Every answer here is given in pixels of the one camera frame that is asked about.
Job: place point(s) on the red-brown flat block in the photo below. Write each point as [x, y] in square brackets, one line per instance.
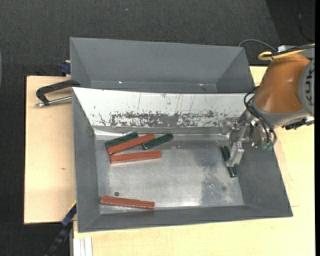
[131, 144]
[135, 157]
[127, 202]

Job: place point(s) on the dark green flat block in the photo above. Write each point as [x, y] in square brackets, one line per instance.
[119, 140]
[157, 141]
[225, 152]

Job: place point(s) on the grey metal bin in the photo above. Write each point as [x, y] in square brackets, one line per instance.
[160, 180]

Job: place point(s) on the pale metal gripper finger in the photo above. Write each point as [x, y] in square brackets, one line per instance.
[239, 153]
[230, 156]

